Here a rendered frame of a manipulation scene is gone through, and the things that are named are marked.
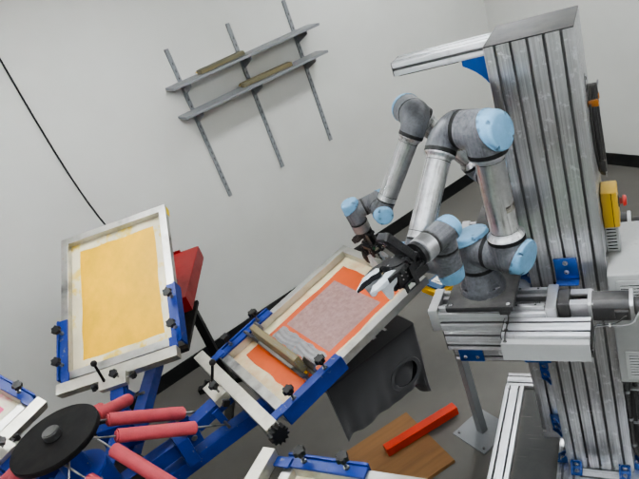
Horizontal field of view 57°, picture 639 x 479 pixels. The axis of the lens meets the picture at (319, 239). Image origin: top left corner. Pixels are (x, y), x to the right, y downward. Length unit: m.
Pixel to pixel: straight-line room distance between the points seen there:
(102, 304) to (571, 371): 2.11
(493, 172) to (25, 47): 2.98
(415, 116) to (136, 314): 1.58
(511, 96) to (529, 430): 1.69
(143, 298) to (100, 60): 1.73
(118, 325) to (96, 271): 0.36
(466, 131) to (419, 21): 3.68
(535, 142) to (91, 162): 2.90
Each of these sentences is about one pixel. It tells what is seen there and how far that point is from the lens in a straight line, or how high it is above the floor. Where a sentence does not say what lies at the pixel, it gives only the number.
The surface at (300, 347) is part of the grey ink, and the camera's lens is 2.48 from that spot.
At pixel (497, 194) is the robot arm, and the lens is 1.79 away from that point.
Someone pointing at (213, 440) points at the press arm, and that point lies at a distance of 2.48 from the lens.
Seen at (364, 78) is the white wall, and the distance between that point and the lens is 4.96.
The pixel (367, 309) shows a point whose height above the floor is 1.09.
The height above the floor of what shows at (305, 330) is 1.06.
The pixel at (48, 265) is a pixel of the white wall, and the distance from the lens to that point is 4.14.
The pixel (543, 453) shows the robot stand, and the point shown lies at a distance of 2.94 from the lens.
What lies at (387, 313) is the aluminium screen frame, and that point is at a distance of 2.34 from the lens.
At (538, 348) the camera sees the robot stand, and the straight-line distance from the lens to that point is 1.98.
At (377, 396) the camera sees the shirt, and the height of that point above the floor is 0.75.
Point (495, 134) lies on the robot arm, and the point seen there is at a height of 1.85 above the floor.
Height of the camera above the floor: 2.44
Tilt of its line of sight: 25 degrees down
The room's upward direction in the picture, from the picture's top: 21 degrees counter-clockwise
